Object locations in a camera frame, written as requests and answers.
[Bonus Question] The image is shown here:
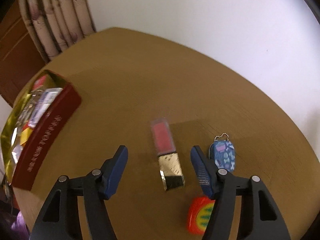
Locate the orange tape measure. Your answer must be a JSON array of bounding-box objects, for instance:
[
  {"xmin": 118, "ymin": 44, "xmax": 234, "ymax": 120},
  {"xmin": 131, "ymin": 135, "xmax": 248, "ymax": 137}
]
[{"xmin": 187, "ymin": 196, "xmax": 215, "ymax": 235}]

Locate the blue patterned keychain pouch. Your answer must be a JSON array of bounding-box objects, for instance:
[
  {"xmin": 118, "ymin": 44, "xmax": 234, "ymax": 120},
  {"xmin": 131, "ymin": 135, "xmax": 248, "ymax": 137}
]
[{"xmin": 208, "ymin": 133, "xmax": 235, "ymax": 173}]

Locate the pink lipstick gold cap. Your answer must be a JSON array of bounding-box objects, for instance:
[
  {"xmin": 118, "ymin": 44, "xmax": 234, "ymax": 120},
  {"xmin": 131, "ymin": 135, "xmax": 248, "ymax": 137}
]
[{"xmin": 151, "ymin": 118, "xmax": 185, "ymax": 191}]

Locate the red gold tin box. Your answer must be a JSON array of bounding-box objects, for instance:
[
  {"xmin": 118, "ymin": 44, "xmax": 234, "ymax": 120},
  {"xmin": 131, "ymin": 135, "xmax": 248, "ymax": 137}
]
[{"xmin": 1, "ymin": 69, "xmax": 81, "ymax": 191}]

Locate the brown wooden door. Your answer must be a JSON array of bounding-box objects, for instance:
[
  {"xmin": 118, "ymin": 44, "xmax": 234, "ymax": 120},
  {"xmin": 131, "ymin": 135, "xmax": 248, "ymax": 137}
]
[{"xmin": 1, "ymin": 1, "xmax": 49, "ymax": 106}]

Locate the beige patterned curtain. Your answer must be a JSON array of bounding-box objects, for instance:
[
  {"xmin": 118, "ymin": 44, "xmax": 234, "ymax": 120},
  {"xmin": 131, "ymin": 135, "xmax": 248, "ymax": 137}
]
[{"xmin": 18, "ymin": 0, "xmax": 95, "ymax": 63}]

